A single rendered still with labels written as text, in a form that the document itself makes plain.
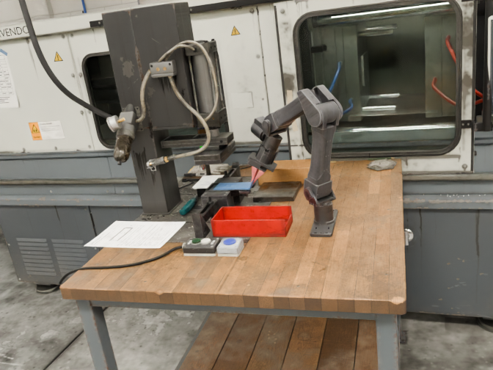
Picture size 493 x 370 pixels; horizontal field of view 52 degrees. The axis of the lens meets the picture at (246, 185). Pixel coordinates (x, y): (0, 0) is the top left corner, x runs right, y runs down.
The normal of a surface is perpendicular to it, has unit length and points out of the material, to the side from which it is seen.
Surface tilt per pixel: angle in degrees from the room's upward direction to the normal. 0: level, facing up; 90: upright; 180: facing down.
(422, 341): 0
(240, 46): 90
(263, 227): 90
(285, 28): 90
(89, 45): 90
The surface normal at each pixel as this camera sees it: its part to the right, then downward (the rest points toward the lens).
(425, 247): -0.32, 0.35
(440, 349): -0.13, -0.94
